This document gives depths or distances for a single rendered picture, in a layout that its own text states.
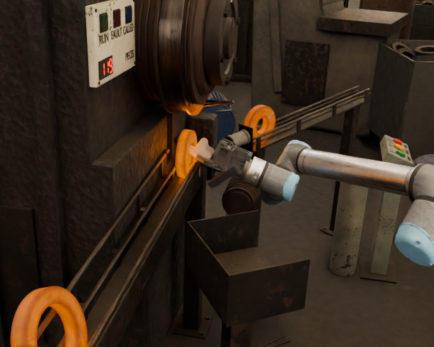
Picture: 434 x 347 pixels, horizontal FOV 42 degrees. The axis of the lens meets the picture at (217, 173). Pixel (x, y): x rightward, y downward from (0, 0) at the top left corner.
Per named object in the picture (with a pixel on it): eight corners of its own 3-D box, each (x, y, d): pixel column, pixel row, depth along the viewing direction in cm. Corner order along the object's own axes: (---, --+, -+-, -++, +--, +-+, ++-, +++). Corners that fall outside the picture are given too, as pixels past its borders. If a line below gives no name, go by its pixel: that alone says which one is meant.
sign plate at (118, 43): (89, 87, 129) (85, 5, 122) (128, 65, 153) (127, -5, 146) (98, 87, 129) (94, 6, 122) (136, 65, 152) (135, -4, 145)
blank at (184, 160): (172, 150, 172) (183, 151, 171) (185, 119, 182) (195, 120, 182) (177, 186, 182) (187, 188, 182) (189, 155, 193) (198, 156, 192)
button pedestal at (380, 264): (359, 281, 250) (381, 151, 226) (359, 254, 271) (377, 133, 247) (397, 286, 247) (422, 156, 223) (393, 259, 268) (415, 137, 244)
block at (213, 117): (183, 178, 208) (184, 116, 198) (189, 170, 215) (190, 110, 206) (211, 182, 206) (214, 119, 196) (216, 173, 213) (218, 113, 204)
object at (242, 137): (223, 148, 217) (223, 133, 215) (240, 141, 223) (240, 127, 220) (234, 152, 213) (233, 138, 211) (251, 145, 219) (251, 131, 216)
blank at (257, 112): (252, 149, 228) (258, 151, 226) (237, 125, 217) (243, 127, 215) (274, 121, 232) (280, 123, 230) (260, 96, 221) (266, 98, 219)
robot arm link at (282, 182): (288, 206, 184) (293, 200, 174) (253, 191, 184) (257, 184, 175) (298, 180, 186) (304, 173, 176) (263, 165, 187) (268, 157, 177)
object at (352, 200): (328, 274, 254) (342, 168, 234) (328, 261, 265) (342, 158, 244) (355, 278, 252) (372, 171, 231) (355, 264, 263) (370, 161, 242)
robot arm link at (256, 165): (257, 180, 186) (253, 192, 178) (244, 174, 187) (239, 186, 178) (267, 157, 183) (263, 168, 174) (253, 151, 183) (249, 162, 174)
